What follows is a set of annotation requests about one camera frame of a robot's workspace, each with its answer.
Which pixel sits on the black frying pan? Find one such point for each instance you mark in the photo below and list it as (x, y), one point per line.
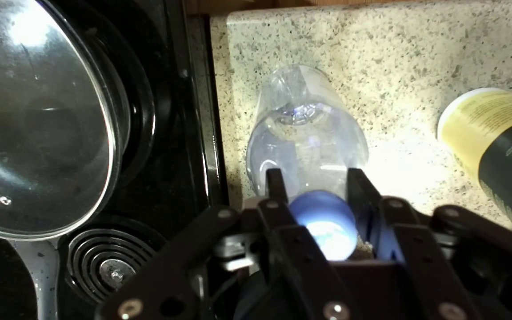
(135, 107)

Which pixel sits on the black electric stove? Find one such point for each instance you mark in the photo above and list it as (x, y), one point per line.
(174, 117)

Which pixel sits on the white-lidded container yellow label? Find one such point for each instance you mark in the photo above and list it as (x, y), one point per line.
(499, 148)

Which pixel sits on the coil stove burner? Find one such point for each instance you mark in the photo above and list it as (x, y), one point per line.
(115, 267)

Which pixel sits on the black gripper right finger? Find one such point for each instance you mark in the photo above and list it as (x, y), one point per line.
(446, 267)

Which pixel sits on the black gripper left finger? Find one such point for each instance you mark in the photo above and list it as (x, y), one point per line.
(209, 267)

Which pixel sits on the clear plastic bottle blue cap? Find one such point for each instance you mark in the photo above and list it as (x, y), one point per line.
(307, 142)

